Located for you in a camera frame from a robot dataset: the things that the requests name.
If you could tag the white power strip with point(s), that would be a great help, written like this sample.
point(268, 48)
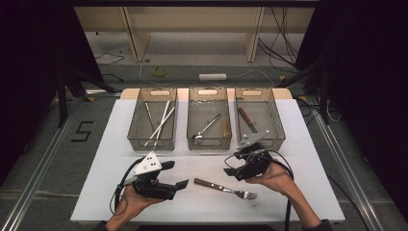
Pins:
point(212, 76)

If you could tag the metal chopstick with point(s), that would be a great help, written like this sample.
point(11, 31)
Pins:
point(149, 114)

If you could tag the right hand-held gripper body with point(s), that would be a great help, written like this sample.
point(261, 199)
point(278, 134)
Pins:
point(253, 157)

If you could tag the person's right hand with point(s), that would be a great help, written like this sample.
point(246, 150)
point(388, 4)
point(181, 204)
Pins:
point(277, 179)

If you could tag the wooden shelf unit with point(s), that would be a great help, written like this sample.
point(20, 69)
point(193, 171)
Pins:
point(192, 19)

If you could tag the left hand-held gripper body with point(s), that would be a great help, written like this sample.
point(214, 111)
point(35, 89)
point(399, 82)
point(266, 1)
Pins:
point(149, 165)

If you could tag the metal floor rail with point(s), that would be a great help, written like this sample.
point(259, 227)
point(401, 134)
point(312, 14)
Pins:
point(340, 160)
point(41, 166)

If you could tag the person's left hand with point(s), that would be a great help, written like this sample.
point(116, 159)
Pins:
point(138, 205)

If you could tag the yellow tape roll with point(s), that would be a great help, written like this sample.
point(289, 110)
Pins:
point(154, 71)

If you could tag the grey translucent plastic bin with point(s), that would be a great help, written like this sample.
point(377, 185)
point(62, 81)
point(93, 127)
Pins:
point(154, 123)
point(266, 112)
point(208, 123)

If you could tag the black curtain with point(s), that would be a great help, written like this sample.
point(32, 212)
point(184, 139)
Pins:
point(369, 80)
point(32, 64)

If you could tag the black metal stand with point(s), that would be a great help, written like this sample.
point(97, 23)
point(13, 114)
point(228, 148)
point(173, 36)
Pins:
point(62, 96)
point(324, 96)

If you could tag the metal spoon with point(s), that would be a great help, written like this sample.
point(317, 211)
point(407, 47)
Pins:
point(208, 126)

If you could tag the white table sheet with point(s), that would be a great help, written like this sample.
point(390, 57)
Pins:
point(208, 211)

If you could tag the white chopstick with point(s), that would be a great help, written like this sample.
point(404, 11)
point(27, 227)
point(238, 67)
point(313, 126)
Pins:
point(163, 122)
point(160, 126)

